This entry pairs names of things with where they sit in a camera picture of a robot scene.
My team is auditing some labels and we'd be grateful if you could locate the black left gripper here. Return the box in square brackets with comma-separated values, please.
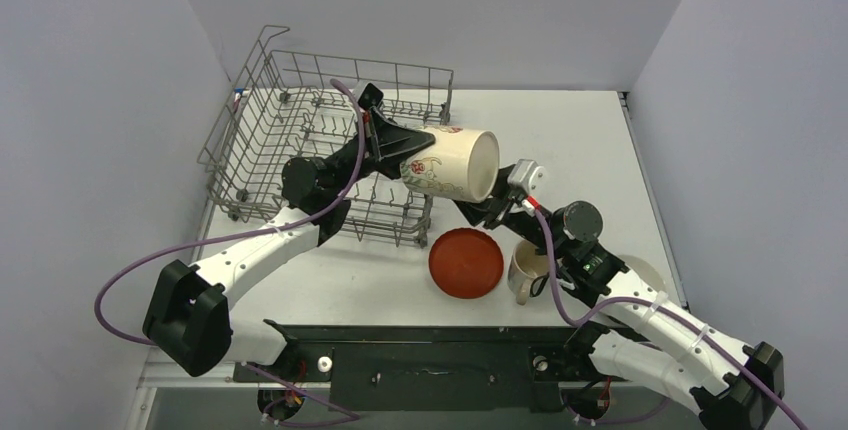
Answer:
[327, 109, 439, 198]

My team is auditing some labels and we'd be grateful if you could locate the red plastic plate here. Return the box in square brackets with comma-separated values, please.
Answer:
[428, 228, 504, 300]

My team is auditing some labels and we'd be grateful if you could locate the cream mug with floral print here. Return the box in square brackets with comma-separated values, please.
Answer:
[400, 126, 500, 203]

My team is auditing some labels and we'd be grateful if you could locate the cream mug with dragon print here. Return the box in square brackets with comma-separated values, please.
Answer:
[507, 240, 549, 305]

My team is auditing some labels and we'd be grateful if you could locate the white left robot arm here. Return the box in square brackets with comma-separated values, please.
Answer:
[143, 79, 436, 380]

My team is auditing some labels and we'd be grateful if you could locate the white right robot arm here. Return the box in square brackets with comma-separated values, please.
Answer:
[456, 160, 790, 429]

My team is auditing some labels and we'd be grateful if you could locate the white bowl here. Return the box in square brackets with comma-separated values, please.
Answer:
[618, 255, 667, 294]

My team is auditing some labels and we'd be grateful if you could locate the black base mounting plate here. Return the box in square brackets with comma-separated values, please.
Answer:
[233, 325, 601, 412]

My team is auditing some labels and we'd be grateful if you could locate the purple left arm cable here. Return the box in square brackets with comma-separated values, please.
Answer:
[93, 78, 368, 347]

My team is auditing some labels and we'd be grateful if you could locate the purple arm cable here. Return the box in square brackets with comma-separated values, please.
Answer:
[523, 196, 810, 430]
[93, 78, 368, 347]

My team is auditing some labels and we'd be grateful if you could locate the grey wire dish rack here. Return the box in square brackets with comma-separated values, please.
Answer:
[198, 25, 454, 223]

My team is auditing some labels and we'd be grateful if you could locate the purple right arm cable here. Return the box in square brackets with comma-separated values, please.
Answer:
[523, 196, 810, 430]

